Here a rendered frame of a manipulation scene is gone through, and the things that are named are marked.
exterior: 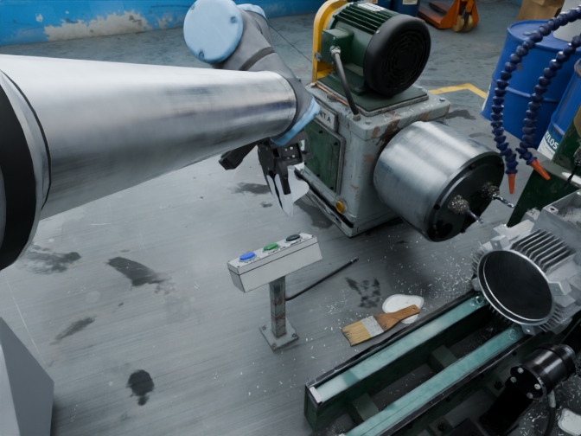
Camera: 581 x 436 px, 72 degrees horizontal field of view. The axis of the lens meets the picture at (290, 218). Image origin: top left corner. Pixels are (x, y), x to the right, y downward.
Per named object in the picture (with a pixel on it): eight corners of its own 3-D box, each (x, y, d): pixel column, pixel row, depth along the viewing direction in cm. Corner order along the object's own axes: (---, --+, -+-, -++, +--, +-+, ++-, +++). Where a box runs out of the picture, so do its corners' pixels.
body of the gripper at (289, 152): (315, 161, 76) (297, 98, 73) (275, 174, 72) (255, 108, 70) (297, 163, 83) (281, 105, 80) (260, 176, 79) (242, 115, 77)
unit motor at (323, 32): (346, 122, 141) (360, -13, 113) (411, 168, 119) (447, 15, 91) (283, 141, 131) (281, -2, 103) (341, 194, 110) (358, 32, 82)
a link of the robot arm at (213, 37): (262, 41, 55) (284, 52, 66) (207, -27, 54) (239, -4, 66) (216, 88, 58) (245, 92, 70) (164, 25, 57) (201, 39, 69)
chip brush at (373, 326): (411, 301, 100) (411, 299, 100) (424, 317, 97) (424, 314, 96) (340, 330, 94) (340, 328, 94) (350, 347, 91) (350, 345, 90)
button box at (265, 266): (307, 253, 85) (300, 230, 84) (323, 259, 78) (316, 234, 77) (233, 285, 78) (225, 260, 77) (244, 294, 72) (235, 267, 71)
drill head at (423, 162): (401, 163, 127) (418, 87, 110) (497, 232, 103) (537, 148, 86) (336, 187, 117) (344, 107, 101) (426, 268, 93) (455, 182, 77)
